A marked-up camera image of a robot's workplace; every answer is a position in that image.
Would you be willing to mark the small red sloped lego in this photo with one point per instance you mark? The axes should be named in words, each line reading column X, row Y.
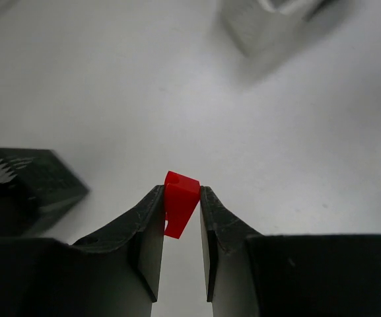
column 181, row 196

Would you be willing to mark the left black slotted bin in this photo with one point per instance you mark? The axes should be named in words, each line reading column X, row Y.
column 37, row 188

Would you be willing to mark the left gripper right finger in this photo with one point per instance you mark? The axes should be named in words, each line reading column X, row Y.
column 251, row 274

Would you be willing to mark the left white slotted bin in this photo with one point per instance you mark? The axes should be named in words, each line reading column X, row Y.
column 270, row 33

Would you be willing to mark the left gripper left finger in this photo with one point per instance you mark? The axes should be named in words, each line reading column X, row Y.
column 113, row 271

